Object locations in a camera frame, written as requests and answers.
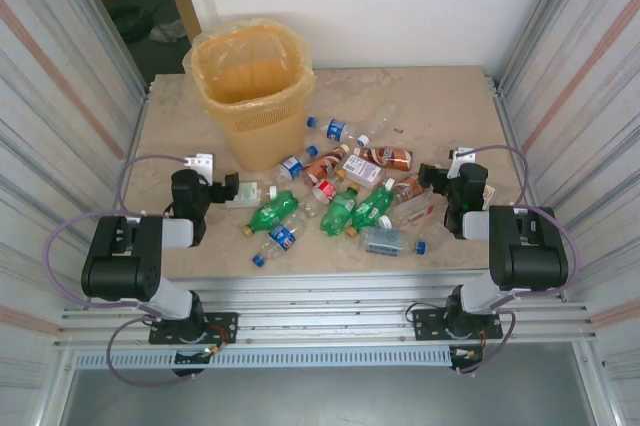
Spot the clear bottle green label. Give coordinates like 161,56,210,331
224,182,280,211

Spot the green soda bottle yellow cap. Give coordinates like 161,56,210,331
242,189,301,238
345,185,396,240
318,183,362,238

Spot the crushed clear unlabelled bottle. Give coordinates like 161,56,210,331
355,104,399,146

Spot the brown Nescafe coffee bottle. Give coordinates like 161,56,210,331
301,144,351,186
352,145,415,171

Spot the red label bottle yellow cap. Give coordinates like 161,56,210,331
299,169,348,220

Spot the yellow plastic waste bin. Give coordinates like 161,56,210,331
199,25,311,172

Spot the yellow translucent bin liner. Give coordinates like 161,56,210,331
182,19,319,122

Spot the brown label bottle white cap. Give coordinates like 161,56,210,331
382,174,427,205

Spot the clear bottle red label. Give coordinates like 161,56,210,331
378,198,437,230

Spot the small blue label water bottle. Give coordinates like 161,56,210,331
271,144,321,182

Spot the square clear bottle white label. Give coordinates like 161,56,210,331
341,153,387,191

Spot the clear bottle pale blue label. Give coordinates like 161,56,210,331
358,225,429,258

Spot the white crumpled cloth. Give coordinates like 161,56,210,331
148,18,187,43

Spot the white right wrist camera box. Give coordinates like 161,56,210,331
447,146,475,178

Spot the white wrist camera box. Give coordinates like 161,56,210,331
182,152,216,178
447,146,475,178

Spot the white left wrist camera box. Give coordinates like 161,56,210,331
182,152,216,178

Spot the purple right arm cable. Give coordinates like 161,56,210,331
457,144,582,376

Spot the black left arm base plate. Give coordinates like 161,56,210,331
148,311,239,346

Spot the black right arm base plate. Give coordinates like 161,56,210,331
410,306,504,342

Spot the aluminium front rail frame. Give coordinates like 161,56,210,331
54,270,599,350

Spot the white slotted cable duct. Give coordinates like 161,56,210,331
73,348,454,370

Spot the dark round ring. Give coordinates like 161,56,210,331
110,3,151,40

